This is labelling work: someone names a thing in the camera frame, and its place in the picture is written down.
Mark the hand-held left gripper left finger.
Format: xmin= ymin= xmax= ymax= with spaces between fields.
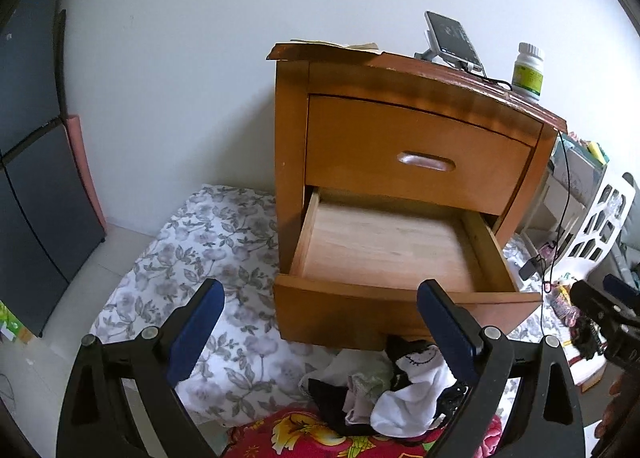
xmin=57 ymin=279 xmax=226 ymax=458

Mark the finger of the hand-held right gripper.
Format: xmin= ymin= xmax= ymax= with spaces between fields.
xmin=570 ymin=279 xmax=640 ymax=339
xmin=602 ymin=274 xmax=640 ymax=311

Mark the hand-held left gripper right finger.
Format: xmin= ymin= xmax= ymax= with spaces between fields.
xmin=417 ymin=279 xmax=586 ymax=458

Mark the black garment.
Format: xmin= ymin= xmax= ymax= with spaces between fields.
xmin=435 ymin=378 xmax=476 ymax=426

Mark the white cartoon print garment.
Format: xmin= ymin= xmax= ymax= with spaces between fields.
xmin=369 ymin=335 xmax=458 ymax=439

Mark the light green lace garment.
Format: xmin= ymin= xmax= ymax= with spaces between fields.
xmin=342 ymin=358 xmax=396 ymax=425

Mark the cream garment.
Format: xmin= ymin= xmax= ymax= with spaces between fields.
xmin=299 ymin=350 xmax=361 ymax=389

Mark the person's right hand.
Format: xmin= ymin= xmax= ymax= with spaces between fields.
xmin=592 ymin=370 xmax=631 ymax=441

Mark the colourful trinket pile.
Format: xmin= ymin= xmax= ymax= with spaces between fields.
xmin=542 ymin=238 xmax=608 ymax=364

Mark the grey floral bedding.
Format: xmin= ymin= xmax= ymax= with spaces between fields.
xmin=87 ymin=183 xmax=576 ymax=426

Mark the white cutout rack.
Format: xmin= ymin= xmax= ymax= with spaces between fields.
xmin=520 ymin=170 xmax=638 ymax=279

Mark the red floral blanket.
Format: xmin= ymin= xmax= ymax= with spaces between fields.
xmin=227 ymin=408 xmax=503 ymax=458

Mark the green carton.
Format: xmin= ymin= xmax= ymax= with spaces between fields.
xmin=0 ymin=300 xmax=36 ymax=344

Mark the wooden nightstand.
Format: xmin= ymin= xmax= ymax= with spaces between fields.
xmin=265 ymin=40 xmax=568 ymax=351

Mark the pink board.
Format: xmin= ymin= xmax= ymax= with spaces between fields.
xmin=64 ymin=113 xmax=108 ymax=239

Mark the dark blue cabinet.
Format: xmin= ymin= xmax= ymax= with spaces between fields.
xmin=0 ymin=0 xmax=108 ymax=339

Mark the white pill bottle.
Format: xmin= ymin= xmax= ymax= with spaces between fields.
xmin=511 ymin=42 xmax=546 ymax=104

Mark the smartphone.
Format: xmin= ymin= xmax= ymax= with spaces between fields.
xmin=414 ymin=10 xmax=487 ymax=75

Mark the black cable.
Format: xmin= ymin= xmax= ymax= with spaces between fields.
xmin=465 ymin=63 xmax=573 ymax=329

